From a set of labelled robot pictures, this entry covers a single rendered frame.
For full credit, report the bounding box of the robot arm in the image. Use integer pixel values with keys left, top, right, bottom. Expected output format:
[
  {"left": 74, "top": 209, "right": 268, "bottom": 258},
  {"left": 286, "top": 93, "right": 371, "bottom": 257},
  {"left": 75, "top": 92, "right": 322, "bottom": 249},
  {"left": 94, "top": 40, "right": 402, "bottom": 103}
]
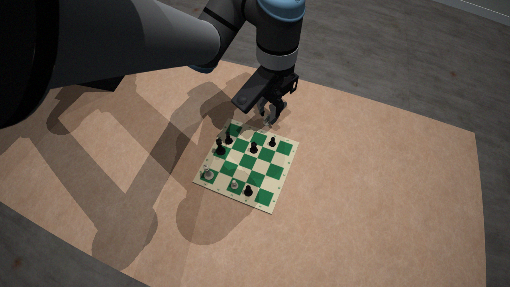
[{"left": 0, "top": 0, "right": 306, "bottom": 129}]

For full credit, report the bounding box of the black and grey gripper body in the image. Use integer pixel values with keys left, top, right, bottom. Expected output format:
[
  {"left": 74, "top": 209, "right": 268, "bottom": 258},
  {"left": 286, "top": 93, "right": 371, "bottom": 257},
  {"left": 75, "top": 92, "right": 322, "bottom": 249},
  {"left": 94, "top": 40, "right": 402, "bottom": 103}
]
[{"left": 261, "top": 64, "right": 299, "bottom": 104}]

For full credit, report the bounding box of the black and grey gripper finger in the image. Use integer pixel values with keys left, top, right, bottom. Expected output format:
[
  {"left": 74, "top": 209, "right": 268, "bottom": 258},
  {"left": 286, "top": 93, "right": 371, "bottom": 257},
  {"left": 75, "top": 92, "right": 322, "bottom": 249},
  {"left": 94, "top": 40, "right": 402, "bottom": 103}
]
[
  {"left": 269, "top": 96, "right": 287, "bottom": 125},
  {"left": 256, "top": 96, "right": 268, "bottom": 116}
]

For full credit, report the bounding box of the green and cream chessboard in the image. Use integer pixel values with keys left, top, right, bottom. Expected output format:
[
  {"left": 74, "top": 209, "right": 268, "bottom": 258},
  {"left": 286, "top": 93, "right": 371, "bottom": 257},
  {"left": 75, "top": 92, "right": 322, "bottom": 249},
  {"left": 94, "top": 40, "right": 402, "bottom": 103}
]
[{"left": 193, "top": 118, "right": 299, "bottom": 214}]

